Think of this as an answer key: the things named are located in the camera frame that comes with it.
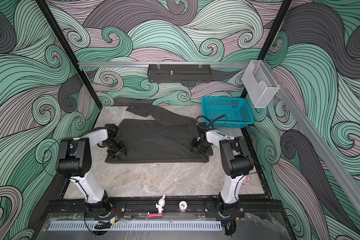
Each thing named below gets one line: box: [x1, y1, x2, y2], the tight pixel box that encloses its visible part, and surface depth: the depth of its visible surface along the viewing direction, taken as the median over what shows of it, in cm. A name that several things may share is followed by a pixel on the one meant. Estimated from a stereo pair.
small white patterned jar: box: [179, 200, 188, 213], surface depth 71 cm
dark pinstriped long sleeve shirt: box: [105, 103, 213, 163], surface depth 101 cm
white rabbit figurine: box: [155, 194, 166, 214], surface depth 74 cm
